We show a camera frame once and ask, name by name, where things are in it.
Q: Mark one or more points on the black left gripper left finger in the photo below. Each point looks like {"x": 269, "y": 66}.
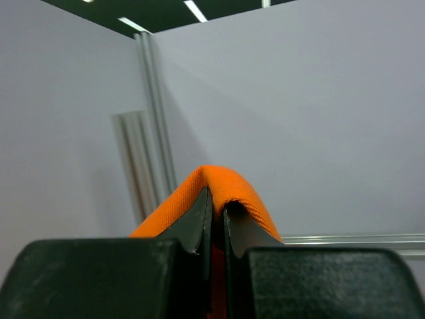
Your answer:
{"x": 168, "y": 276}

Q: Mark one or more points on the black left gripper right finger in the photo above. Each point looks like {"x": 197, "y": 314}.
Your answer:
{"x": 268, "y": 279}

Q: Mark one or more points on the orange trousers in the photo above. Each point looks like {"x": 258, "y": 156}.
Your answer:
{"x": 225, "y": 186}

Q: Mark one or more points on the aluminium frame post left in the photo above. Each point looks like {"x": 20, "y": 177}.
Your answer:
{"x": 143, "y": 141}

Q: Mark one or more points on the aluminium hanging rail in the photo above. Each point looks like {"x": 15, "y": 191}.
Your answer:
{"x": 409, "y": 246}

